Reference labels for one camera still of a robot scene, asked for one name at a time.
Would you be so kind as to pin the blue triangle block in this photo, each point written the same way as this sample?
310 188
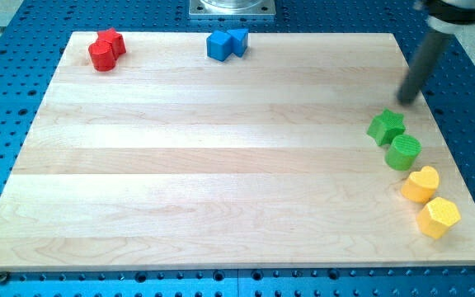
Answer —
239 38

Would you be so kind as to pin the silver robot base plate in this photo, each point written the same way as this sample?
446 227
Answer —
232 9

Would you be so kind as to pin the yellow hexagon block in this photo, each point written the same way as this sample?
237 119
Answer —
437 217

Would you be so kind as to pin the blue cube block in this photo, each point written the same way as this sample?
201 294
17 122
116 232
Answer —
219 45

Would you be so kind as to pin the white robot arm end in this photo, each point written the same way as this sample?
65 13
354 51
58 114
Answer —
448 16

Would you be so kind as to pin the green star block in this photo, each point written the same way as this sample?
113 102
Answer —
386 126

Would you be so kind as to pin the blue perforated metal table plate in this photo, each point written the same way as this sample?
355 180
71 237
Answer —
34 35

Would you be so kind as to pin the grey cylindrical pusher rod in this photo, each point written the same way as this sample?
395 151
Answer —
422 65

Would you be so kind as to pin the yellow heart block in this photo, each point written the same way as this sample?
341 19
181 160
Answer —
421 185

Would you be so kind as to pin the light wooden board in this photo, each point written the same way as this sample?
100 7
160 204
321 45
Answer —
173 160

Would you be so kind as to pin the red star block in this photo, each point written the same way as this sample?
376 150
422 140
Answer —
115 39

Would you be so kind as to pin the green cylinder block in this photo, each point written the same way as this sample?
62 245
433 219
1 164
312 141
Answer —
402 152

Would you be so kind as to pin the red moon block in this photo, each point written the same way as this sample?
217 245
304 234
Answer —
102 56

